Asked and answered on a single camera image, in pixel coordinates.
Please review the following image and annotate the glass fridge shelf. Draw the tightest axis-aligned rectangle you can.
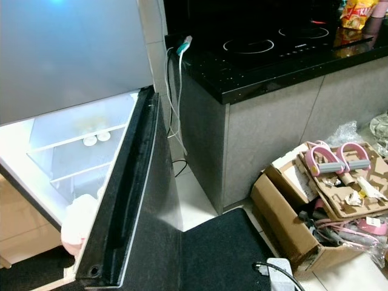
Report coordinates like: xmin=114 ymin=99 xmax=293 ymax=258
xmin=50 ymin=158 xmax=127 ymax=182
xmin=29 ymin=121 xmax=139 ymax=152

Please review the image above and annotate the grey two door fridge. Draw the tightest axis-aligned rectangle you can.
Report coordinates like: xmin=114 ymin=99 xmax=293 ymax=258
xmin=0 ymin=0 xmax=158 ymax=270

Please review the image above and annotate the dark fridge door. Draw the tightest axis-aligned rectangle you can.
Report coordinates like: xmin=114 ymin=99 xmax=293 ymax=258
xmin=75 ymin=85 xmax=186 ymax=291

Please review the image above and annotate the white bag with red print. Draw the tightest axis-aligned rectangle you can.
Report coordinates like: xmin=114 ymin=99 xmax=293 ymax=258
xmin=60 ymin=187 xmax=105 ymax=256

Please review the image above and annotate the black floor mat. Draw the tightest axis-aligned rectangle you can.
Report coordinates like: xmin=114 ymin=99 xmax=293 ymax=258
xmin=181 ymin=207 xmax=281 ymax=291
xmin=0 ymin=244 xmax=93 ymax=291

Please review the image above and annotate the teal charger plug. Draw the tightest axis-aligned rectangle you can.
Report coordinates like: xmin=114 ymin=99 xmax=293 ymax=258
xmin=176 ymin=35 xmax=194 ymax=57

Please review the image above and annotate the black kitchen counter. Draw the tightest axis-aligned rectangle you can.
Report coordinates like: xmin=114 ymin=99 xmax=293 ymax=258
xmin=165 ymin=0 xmax=388 ymax=105

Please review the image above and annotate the grey kitchen cabinet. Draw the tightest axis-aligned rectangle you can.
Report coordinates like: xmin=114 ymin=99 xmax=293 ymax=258
xmin=173 ymin=56 xmax=388 ymax=214

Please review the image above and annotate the brown cardboard box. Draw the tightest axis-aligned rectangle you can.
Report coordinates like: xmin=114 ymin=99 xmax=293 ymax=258
xmin=251 ymin=141 xmax=388 ymax=275

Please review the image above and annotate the black induction cooktop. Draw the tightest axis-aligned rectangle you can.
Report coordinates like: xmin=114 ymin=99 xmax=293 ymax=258
xmin=209 ymin=0 xmax=376 ymax=67

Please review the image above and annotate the clear plastic wrap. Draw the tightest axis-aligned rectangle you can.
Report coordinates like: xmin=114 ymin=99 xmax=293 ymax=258
xmin=323 ymin=119 xmax=366 ymax=147

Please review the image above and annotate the pink pedal resistance puller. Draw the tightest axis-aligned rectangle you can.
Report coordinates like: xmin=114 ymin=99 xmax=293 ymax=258
xmin=303 ymin=141 xmax=374 ymax=178

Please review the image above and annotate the brown cardboard tray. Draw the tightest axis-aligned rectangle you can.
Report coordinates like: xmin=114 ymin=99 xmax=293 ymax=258
xmin=297 ymin=144 xmax=388 ymax=220

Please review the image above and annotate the yellow snack bag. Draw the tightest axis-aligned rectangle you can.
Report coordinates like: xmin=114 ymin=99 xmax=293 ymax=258
xmin=339 ymin=0 xmax=378 ymax=30

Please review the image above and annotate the white charger cable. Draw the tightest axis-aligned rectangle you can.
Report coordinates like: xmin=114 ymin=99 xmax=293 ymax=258
xmin=164 ymin=44 xmax=187 ymax=157

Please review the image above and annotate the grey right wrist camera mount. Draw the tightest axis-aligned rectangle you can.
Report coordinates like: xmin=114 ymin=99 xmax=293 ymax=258
xmin=265 ymin=258 xmax=297 ymax=291

